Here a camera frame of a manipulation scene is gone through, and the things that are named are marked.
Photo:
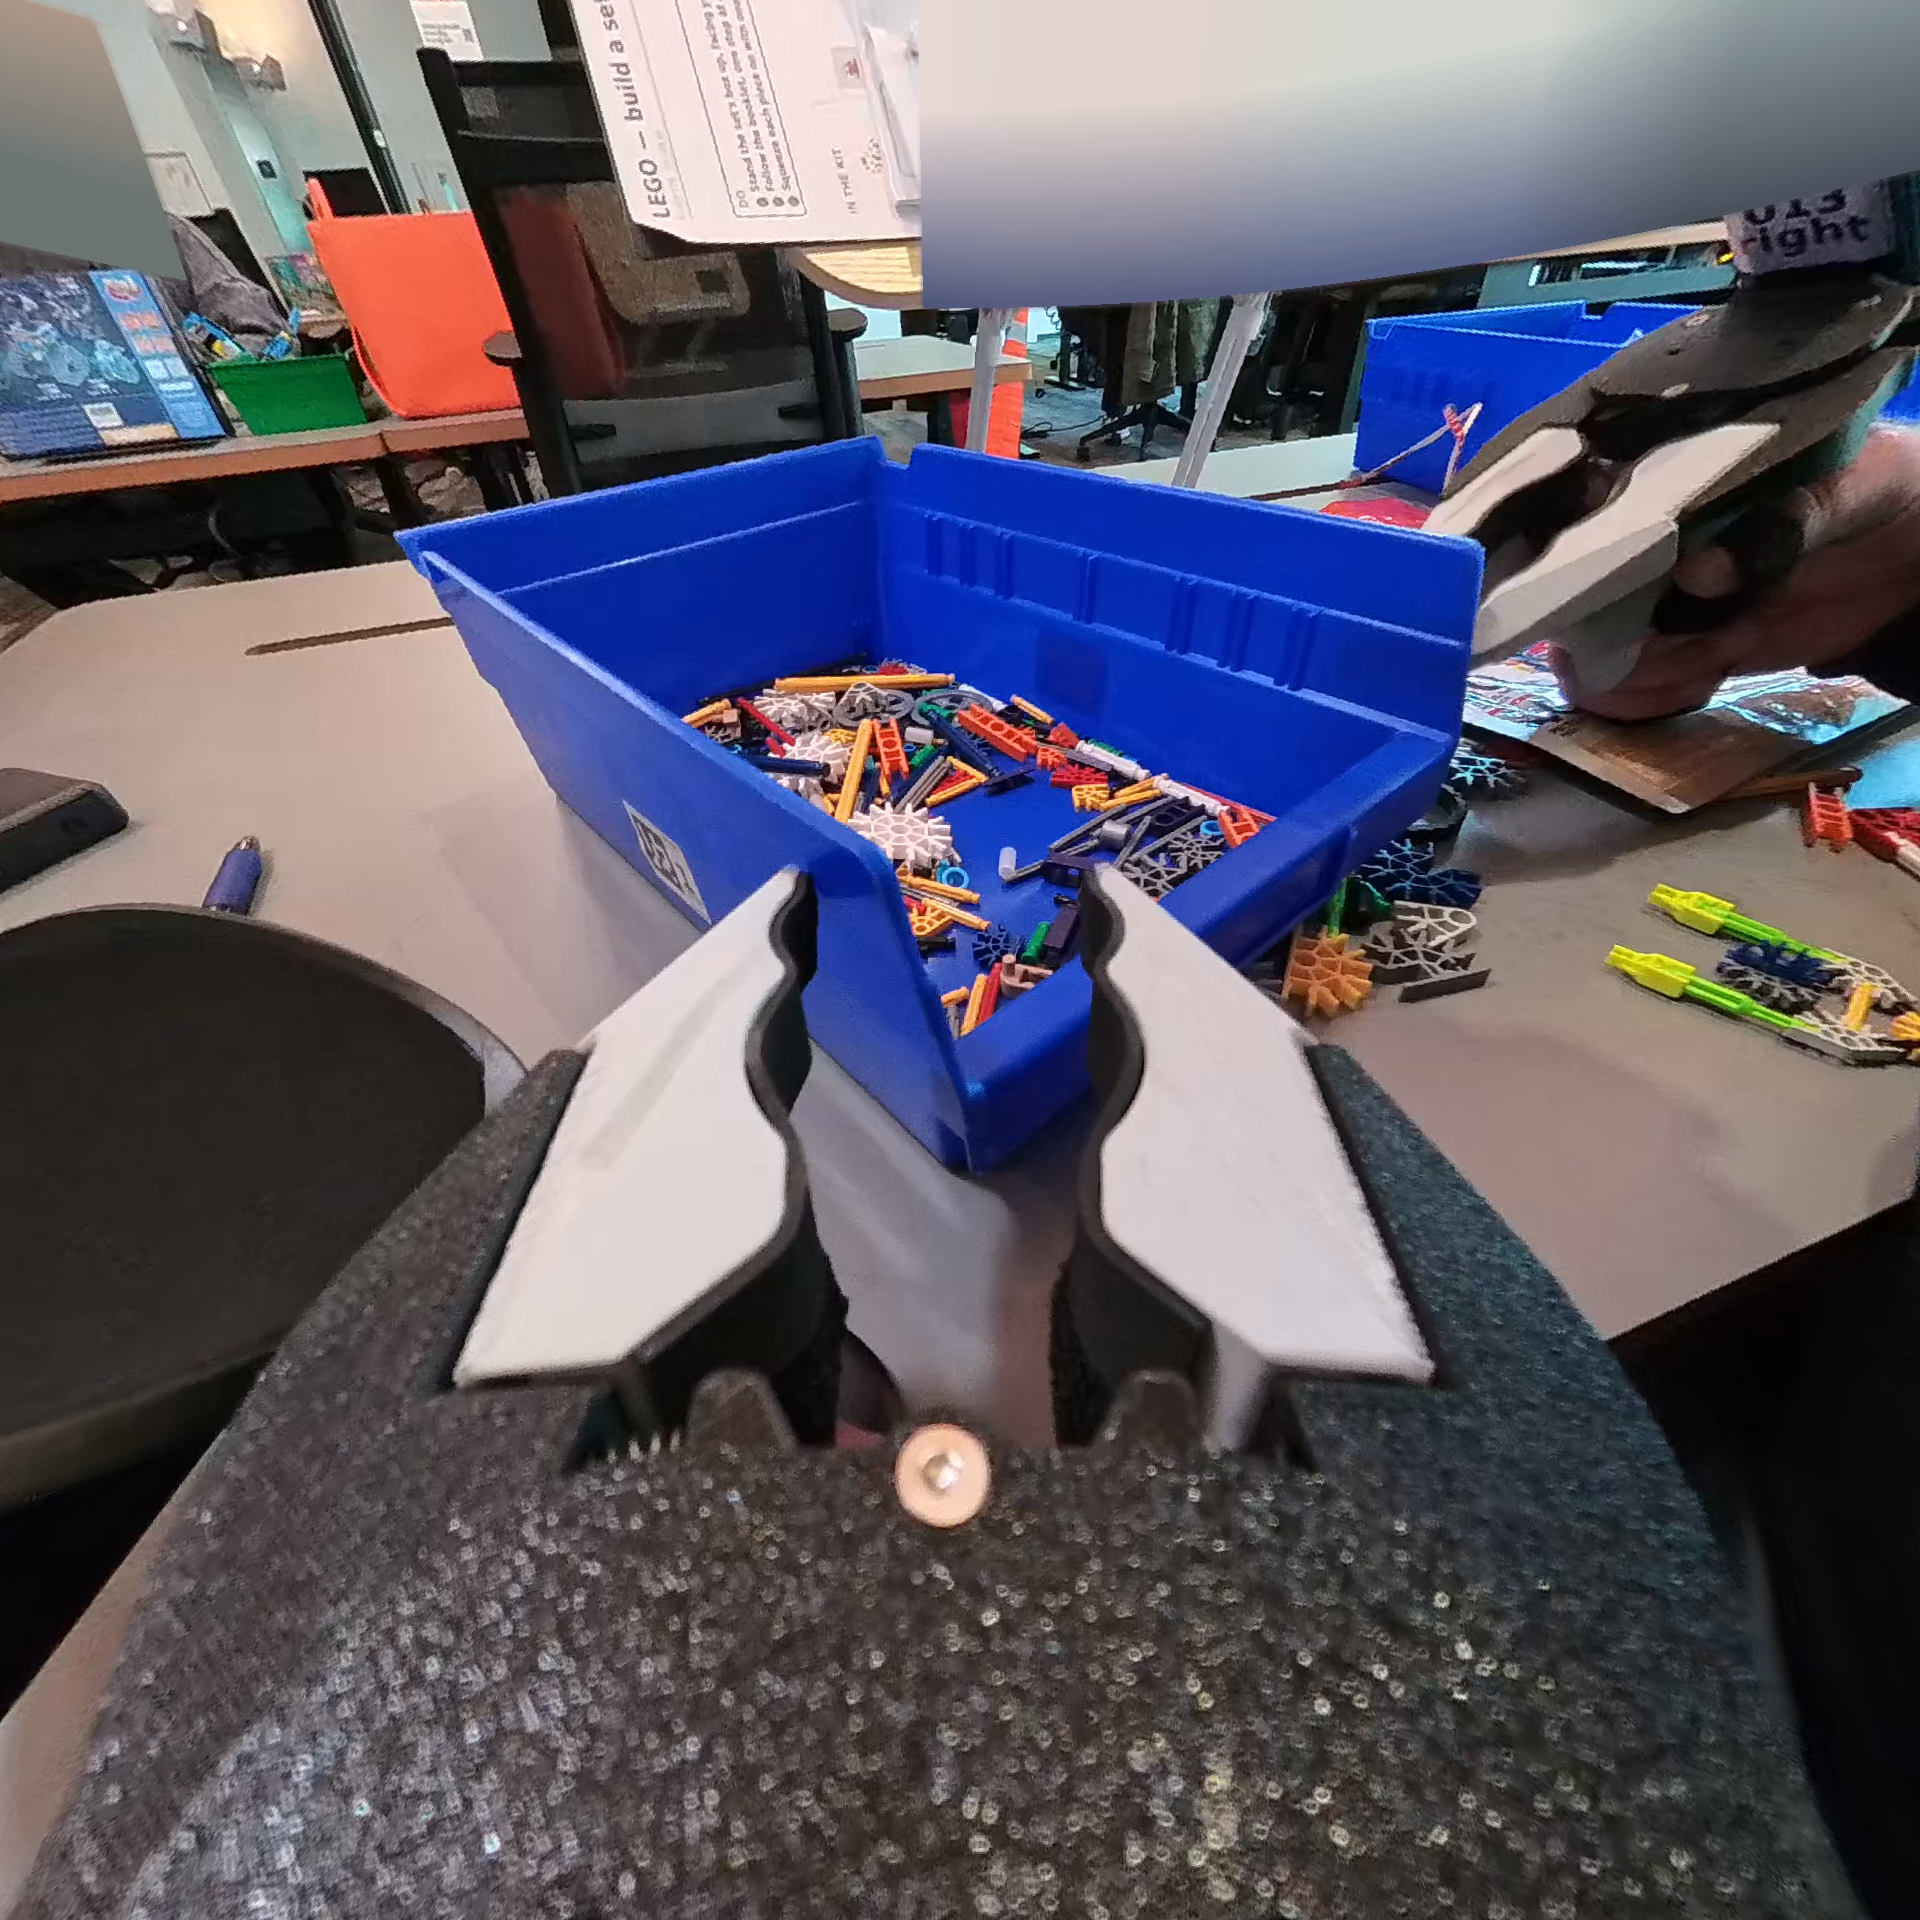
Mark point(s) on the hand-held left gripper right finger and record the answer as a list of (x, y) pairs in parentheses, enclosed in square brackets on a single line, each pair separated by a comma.
[(1244, 1171)]

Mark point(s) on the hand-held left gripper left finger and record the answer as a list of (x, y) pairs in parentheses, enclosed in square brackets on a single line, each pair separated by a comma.
[(644, 1171)]

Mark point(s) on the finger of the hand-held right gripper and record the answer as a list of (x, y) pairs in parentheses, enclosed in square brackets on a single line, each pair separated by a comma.
[(1605, 554), (1509, 481)]

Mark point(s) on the blue plastic bin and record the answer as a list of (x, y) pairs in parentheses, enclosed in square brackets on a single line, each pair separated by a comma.
[(1201, 601), (1441, 374)]

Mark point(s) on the lime and gray toy assembly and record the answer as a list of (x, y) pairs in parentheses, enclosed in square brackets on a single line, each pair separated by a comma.
[(1689, 904)]

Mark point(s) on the pile of toy construction pieces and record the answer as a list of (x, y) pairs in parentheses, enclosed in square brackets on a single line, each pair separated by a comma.
[(900, 780)]

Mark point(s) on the person's right hand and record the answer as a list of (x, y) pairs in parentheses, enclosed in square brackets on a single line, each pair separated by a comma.
[(1830, 601)]

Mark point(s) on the printed plastic toy bag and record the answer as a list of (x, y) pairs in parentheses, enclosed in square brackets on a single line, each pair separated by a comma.
[(1694, 751)]

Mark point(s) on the pale gray fan connector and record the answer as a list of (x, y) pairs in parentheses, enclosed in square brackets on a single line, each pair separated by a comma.
[(1419, 938)]

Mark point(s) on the blue snowflake connector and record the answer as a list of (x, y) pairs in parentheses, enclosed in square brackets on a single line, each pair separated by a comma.
[(1419, 872)]

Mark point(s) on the orange ladder piece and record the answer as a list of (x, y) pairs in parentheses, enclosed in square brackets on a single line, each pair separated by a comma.
[(1830, 819)]

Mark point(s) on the black office chair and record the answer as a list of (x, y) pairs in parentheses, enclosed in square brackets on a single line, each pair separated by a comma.
[(1133, 368), (661, 301)]

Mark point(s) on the red connector with rod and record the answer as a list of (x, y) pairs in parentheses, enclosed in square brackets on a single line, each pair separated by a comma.
[(1886, 833)]

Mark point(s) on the blue pen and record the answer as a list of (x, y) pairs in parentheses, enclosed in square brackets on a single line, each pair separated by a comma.
[(232, 878)]

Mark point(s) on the orange striped cone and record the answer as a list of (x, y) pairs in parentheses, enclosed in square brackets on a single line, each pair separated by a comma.
[(1002, 390)]

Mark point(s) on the black flat device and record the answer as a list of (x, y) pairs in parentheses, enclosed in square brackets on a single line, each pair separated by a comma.
[(52, 825)]

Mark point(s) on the brown background table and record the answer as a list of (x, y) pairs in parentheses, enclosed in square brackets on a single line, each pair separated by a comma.
[(225, 451)]

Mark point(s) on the green bin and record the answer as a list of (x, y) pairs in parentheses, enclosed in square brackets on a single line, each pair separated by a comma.
[(284, 393)]

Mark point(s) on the white paper sign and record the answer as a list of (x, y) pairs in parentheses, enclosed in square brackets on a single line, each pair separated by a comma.
[(705, 120)]

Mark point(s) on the orange tote bag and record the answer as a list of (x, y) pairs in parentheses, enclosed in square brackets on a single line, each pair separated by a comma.
[(421, 301)]

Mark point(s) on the blue printed box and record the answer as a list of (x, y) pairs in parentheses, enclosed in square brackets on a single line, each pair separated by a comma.
[(91, 360)]

